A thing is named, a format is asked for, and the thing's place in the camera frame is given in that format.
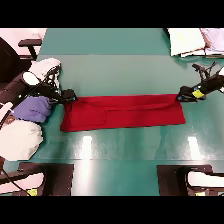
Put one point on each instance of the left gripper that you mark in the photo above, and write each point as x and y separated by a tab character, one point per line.
65	95

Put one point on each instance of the purple garment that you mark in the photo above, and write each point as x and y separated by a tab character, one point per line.
33	109

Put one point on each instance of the white garment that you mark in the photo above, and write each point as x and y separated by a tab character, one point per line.
18	140
185	40

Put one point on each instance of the pale lilac garment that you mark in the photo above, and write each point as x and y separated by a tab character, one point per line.
215	39

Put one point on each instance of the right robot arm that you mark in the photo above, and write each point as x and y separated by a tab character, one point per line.
213	83

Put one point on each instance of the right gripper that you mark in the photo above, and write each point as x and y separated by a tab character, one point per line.
189	93

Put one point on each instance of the red T-shirt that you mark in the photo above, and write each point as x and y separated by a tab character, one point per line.
126	113

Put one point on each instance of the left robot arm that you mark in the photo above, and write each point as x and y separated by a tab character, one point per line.
15	87

